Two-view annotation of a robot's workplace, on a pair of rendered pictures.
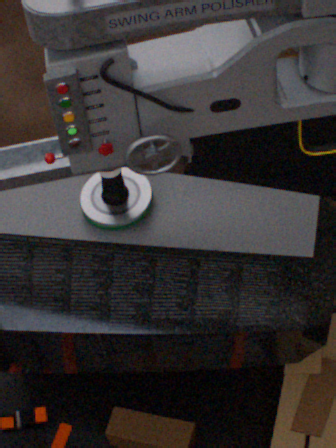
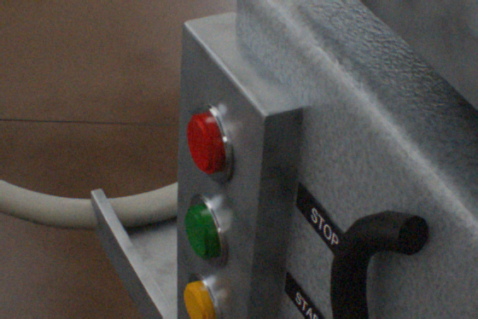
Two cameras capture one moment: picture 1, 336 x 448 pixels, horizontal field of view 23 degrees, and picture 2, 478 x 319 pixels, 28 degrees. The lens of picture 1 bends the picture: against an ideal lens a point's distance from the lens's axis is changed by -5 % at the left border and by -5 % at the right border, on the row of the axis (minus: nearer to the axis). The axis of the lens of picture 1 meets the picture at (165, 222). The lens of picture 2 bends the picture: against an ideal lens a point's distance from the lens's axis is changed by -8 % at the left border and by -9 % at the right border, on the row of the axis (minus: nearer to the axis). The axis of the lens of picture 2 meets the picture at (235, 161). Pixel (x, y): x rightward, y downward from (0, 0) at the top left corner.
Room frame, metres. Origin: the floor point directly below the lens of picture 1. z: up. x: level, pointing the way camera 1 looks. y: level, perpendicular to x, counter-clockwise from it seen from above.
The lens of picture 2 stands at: (1.30, -0.13, 1.72)
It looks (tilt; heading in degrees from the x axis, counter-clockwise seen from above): 38 degrees down; 65
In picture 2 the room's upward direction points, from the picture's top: 4 degrees clockwise
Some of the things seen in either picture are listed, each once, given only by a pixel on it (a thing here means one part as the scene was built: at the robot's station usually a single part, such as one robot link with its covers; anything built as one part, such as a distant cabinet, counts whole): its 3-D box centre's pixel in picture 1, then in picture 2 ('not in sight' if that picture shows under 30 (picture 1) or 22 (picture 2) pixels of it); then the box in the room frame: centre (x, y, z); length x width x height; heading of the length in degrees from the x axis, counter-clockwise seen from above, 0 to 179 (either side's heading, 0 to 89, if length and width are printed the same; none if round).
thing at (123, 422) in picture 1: (151, 434); not in sight; (1.10, 0.16, 0.07); 0.30 x 0.12 x 0.12; 68
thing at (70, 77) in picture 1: (68, 113); (231, 297); (1.45, 0.20, 1.35); 0.08 x 0.03 x 0.28; 93
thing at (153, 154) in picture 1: (151, 145); not in sight; (1.46, 0.01, 1.18); 0.15 x 0.10 x 0.15; 93
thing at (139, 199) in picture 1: (115, 196); not in sight; (1.57, 0.13, 0.85); 0.21 x 0.21 x 0.01
